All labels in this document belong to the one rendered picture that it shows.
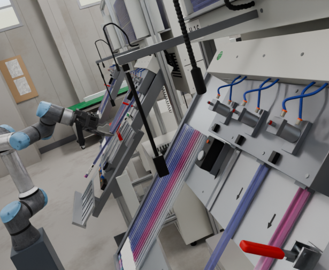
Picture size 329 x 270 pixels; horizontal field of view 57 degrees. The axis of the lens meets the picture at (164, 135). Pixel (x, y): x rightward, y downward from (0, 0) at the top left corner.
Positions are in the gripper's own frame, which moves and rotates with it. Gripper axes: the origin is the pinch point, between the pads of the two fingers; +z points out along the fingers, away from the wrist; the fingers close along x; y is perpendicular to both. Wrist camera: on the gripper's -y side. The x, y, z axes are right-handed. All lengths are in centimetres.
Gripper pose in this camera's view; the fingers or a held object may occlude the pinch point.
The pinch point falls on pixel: (111, 135)
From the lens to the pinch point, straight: 152.3
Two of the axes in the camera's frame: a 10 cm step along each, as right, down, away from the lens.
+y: 3.7, -9.0, -2.1
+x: -2.3, -3.1, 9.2
